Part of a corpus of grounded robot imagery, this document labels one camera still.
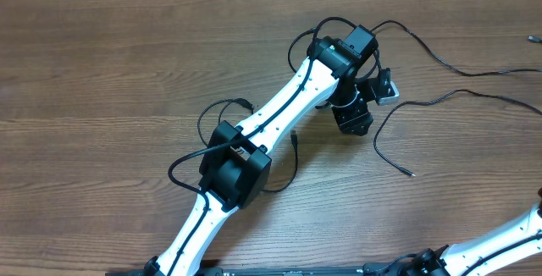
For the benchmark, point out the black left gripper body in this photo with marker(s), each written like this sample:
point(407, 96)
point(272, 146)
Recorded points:
point(349, 112)

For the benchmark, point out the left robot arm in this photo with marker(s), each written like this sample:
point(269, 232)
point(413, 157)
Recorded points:
point(236, 163)

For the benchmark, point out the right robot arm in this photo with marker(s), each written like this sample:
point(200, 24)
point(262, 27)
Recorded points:
point(509, 243)

